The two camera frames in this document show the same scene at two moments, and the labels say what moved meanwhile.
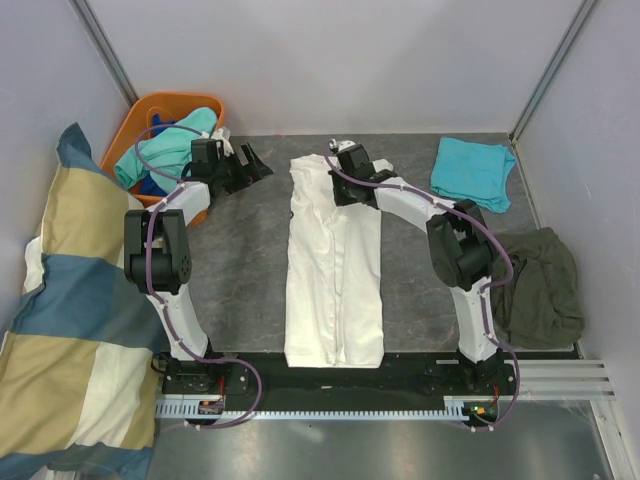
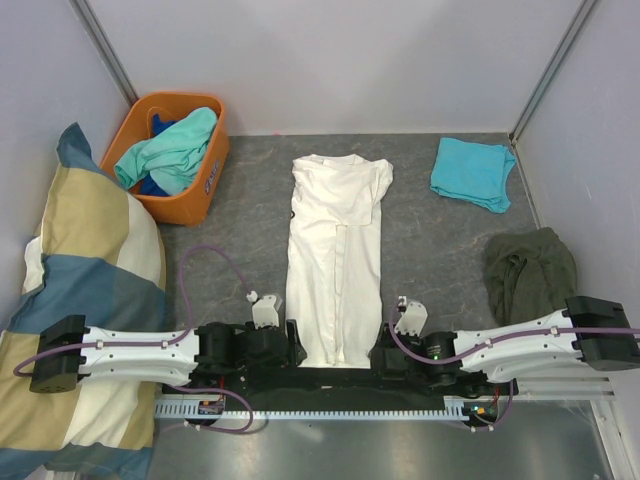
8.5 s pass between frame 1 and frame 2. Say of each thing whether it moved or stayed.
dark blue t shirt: stayed
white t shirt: stayed
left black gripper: moved
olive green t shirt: stayed
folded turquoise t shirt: stayed
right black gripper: moved
